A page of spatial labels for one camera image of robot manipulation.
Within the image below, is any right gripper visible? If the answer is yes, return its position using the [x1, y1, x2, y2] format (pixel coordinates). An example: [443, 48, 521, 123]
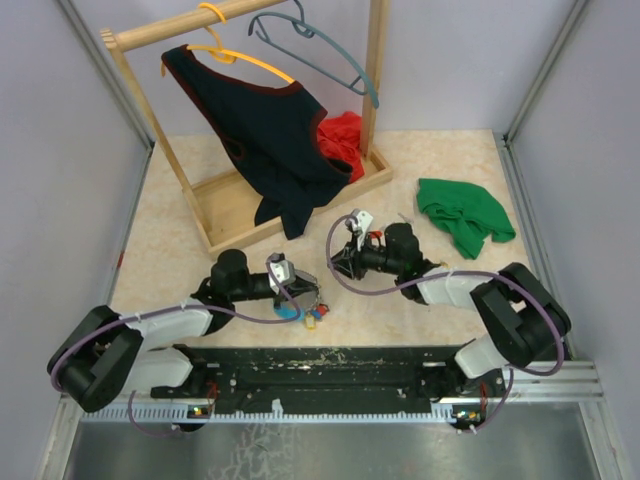
[328, 230, 403, 280]

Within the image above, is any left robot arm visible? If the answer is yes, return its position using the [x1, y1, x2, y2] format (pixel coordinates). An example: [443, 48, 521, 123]
[47, 249, 320, 413]

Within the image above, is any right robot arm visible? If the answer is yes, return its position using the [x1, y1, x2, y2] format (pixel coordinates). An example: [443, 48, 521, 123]
[325, 214, 571, 396]

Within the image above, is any yellow tag on disc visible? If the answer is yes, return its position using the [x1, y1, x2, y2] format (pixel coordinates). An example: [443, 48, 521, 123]
[303, 313, 318, 331]

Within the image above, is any key with green tag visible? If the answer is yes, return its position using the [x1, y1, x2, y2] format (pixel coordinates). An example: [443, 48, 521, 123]
[398, 212, 413, 224]

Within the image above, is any wooden clothes rack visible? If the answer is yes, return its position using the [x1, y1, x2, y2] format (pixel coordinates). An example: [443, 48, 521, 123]
[101, 1, 393, 256]

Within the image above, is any red cloth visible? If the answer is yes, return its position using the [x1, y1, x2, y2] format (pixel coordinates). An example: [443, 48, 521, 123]
[317, 111, 365, 183]

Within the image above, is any green cloth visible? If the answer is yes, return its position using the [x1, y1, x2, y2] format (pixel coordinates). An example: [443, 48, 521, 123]
[416, 178, 516, 260]

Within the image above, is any navy tank top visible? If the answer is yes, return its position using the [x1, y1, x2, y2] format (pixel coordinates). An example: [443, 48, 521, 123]
[161, 46, 352, 239]

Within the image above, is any blue-grey hanger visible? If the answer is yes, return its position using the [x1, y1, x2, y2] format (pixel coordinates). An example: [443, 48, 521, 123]
[247, 1, 380, 109]

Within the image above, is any yellow hanger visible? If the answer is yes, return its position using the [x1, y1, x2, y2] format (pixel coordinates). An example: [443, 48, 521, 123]
[186, 2, 295, 85]

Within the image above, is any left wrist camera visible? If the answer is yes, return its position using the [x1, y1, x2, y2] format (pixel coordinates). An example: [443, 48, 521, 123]
[266, 253, 296, 293]

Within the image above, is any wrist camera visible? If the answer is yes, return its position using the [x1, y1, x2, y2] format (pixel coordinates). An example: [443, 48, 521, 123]
[345, 209, 373, 235]
[266, 253, 296, 293]

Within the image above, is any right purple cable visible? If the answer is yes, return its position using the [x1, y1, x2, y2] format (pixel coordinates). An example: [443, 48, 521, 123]
[325, 214, 566, 434]

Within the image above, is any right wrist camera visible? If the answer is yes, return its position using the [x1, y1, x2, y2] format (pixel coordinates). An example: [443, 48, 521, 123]
[345, 209, 373, 235]

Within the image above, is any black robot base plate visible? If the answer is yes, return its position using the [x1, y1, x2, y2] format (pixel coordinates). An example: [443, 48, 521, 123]
[151, 346, 506, 415]

